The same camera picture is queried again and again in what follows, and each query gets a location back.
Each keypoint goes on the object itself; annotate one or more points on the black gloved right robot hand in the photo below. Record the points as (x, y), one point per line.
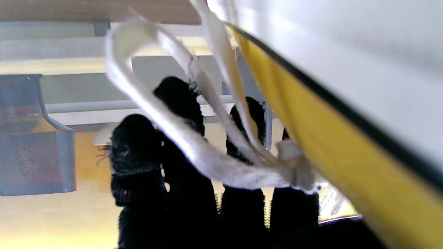
(187, 200)

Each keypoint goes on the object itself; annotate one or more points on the orange canvas sneaker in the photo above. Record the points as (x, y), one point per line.
(346, 86)

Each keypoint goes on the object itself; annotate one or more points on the white pampas grass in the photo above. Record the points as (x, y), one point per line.
(334, 204)

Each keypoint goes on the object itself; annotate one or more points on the dark tilted board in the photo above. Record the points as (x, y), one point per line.
(34, 148)

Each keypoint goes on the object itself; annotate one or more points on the grey wooden plank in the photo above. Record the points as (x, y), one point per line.
(52, 48)

